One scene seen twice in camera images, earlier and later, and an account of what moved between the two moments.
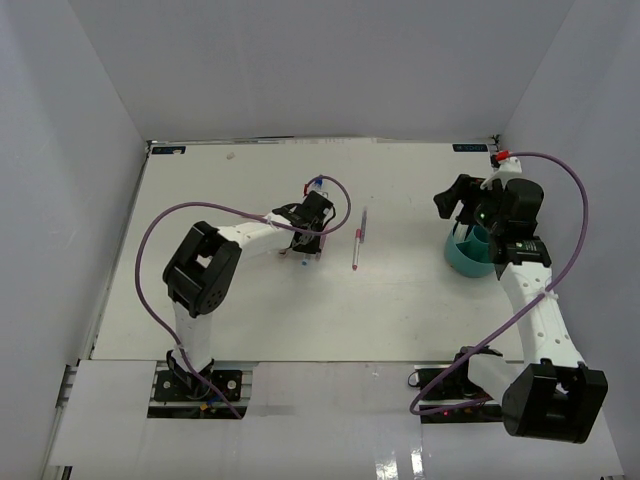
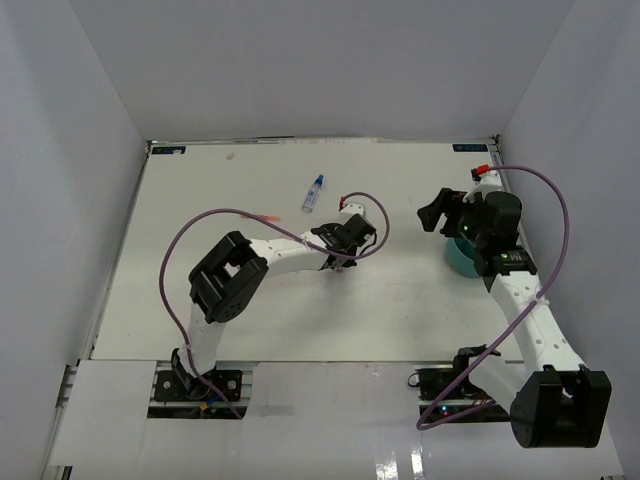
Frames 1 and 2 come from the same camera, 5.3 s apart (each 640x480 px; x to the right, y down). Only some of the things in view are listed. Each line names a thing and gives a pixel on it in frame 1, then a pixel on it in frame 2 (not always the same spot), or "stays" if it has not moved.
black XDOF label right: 469,148 stays
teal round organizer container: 470,258 stays
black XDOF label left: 168,149 stays
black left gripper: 310,248 to 330,229
